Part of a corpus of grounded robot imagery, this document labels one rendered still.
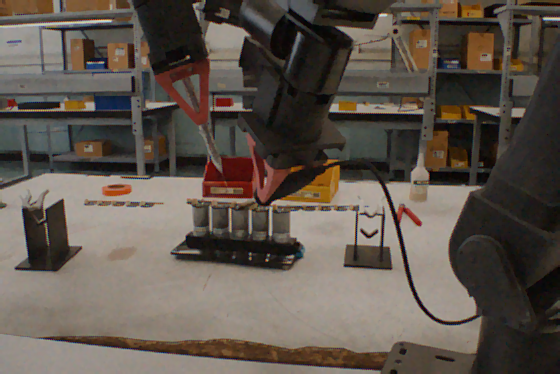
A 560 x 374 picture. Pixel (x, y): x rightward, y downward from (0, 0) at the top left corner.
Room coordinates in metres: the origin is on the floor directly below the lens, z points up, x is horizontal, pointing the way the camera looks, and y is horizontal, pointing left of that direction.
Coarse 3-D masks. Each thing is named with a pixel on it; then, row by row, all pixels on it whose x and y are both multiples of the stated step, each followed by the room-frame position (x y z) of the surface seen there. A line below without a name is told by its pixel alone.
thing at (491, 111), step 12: (528, 12) 2.86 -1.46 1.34; (540, 12) 2.83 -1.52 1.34; (552, 12) 2.80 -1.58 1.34; (504, 48) 2.79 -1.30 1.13; (504, 60) 2.77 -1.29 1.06; (504, 72) 2.76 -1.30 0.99; (504, 84) 2.76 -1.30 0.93; (504, 96) 2.76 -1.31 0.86; (480, 108) 3.33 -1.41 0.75; (492, 108) 3.33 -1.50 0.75; (480, 120) 3.38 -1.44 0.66; (492, 120) 2.86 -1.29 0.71; (516, 120) 2.75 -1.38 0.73; (480, 132) 3.37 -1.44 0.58; (504, 144) 2.78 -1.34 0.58
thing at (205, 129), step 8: (184, 80) 0.61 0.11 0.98; (192, 80) 0.61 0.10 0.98; (192, 88) 0.61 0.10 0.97; (192, 96) 0.61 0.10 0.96; (192, 104) 0.61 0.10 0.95; (200, 128) 0.61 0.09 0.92; (208, 128) 0.61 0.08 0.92; (208, 136) 0.61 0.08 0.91; (208, 144) 0.62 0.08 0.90; (216, 152) 0.62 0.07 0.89; (216, 160) 0.62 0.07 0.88
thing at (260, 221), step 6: (252, 216) 0.62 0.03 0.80; (258, 216) 0.62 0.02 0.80; (264, 216) 0.62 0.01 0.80; (252, 222) 0.62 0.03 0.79; (258, 222) 0.62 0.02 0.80; (264, 222) 0.62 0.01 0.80; (252, 228) 0.62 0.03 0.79; (258, 228) 0.62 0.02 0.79; (264, 228) 0.62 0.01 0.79; (252, 234) 0.62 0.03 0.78; (258, 234) 0.62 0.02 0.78; (264, 234) 0.62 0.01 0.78; (258, 240) 0.62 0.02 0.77; (264, 240) 0.62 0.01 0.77
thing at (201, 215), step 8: (192, 208) 0.64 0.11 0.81; (200, 208) 0.64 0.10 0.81; (208, 208) 0.64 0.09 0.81; (192, 216) 0.64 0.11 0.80; (200, 216) 0.64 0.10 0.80; (208, 216) 0.64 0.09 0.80; (200, 224) 0.64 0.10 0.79; (208, 224) 0.64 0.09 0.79; (200, 232) 0.64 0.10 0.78; (208, 232) 0.64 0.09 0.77
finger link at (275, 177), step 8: (248, 136) 0.53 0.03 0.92; (248, 144) 0.54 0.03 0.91; (256, 152) 0.53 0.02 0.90; (256, 160) 0.54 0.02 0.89; (264, 160) 0.50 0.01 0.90; (256, 168) 0.54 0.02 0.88; (264, 168) 0.54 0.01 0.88; (288, 168) 0.49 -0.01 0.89; (256, 176) 0.55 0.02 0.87; (264, 176) 0.54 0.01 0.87; (272, 176) 0.49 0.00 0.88; (280, 176) 0.50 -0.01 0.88; (264, 184) 0.55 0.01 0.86; (272, 184) 0.51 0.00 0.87; (280, 184) 0.51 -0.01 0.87; (264, 192) 0.53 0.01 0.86; (272, 192) 0.53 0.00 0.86; (264, 200) 0.54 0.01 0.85
